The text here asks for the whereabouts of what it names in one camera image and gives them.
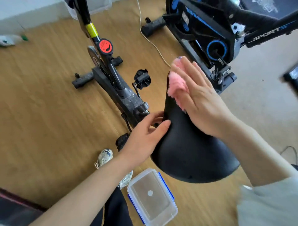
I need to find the black bike saddle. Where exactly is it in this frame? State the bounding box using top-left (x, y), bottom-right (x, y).
top-left (150, 71), bottom-right (240, 184)

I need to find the pink fluffy cloth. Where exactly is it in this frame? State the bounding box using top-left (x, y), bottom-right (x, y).
top-left (167, 58), bottom-right (189, 113)

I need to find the black bike pedal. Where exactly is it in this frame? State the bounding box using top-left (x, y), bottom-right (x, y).
top-left (132, 69), bottom-right (152, 91)
top-left (115, 133), bottom-right (131, 152)

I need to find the person's left hand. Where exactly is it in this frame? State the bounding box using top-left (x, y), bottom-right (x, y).
top-left (119, 111), bottom-right (172, 168)

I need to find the white cable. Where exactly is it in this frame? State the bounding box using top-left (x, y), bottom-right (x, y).
top-left (136, 0), bottom-right (172, 68)

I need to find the grey shirt sleeve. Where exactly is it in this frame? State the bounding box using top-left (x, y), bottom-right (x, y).
top-left (236, 175), bottom-right (298, 226)

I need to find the dark floor mat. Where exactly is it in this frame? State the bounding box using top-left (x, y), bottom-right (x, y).
top-left (0, 187), bottom-right (48, 226)

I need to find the red round knob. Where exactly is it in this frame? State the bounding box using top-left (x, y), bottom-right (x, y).
top-left (97, 38), bottom-right (114, 56)

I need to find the black blurred object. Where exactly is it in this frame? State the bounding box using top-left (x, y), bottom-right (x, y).
top-left (282, 66), bottom-right (298, 95)

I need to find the person's right forearm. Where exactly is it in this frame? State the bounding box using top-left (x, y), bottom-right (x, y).
top-left (219, 116), bottom-right (298, 187)

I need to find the clear container with blue clips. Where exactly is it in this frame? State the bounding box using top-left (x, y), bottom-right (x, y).
top-left (127, 168), bottom-right (179, 226)

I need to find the white sneaker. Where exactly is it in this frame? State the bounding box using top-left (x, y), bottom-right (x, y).
top-left (94, 149), bottom-right (114, 169)
top-left (117, 170), bottom-right (134, 190)

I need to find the white spray bottle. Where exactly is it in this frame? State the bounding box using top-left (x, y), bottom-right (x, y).
top-left (0, 34), bottom-right (29, 47)

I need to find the black cable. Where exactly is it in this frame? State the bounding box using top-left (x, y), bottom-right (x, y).
top-left (279, 145), bottom-right (298, 168)

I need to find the black exercise bike frame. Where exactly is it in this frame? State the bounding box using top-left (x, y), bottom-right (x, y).
top-left (65, 0), bottom-right (163, 131)

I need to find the black trouser leg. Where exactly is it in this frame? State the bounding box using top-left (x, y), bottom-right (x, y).
top-left (90, 188), bottom-right (133, 226)

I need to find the black and blue exercise bike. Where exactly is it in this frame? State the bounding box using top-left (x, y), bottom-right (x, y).
top-left (141, 0), bottom-right (298, 94)

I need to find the person's right hand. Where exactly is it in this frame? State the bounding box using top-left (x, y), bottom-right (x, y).
top-left (172, 56), bottom-right (236, 140)

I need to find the person's left forearm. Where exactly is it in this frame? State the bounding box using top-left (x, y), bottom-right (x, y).
top-left (29, 151), bottom-right (139, 226)

